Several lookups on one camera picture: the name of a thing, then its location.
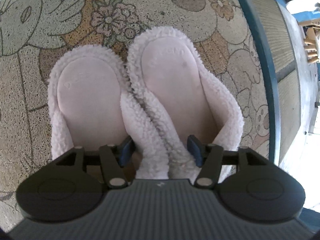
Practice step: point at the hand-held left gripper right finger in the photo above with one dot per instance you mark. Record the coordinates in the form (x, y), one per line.
(193, 151)

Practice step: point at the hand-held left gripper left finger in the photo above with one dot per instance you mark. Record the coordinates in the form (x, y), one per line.
(127, 151)

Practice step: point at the pink fluffy slipper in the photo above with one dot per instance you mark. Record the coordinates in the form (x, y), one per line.
(87, 100)
(172, 80)

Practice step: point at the printed cartoon doormat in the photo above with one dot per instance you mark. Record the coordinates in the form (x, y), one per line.
(30, 105)

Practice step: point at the brown ribbed outdoor mat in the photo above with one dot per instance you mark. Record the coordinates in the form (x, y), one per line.
(287, 80)

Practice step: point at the small wooden stool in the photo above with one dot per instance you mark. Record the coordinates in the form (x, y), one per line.
(311, 42)

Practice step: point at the blue open door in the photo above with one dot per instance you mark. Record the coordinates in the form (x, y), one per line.
(300, 18)

